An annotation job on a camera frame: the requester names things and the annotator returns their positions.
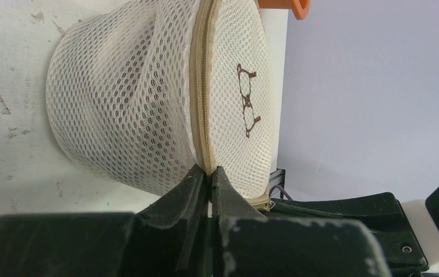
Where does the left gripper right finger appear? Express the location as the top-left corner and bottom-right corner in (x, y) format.
(211, 167), (391, 276)

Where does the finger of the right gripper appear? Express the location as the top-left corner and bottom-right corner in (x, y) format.
(267, 192), (429, 272)

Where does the orange plastic bin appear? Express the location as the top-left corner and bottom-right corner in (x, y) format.
(258, 0), (311, 20)

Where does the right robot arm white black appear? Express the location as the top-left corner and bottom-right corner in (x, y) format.
(265, 187), (439, 276)

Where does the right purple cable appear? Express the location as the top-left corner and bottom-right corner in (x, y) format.
(269, 184), (293, 201)

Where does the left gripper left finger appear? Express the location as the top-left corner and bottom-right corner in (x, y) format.
(0, 166), (207, 276)

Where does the round white mesh laundry bag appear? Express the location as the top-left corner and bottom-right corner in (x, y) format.
(46, 1), (276, 209)

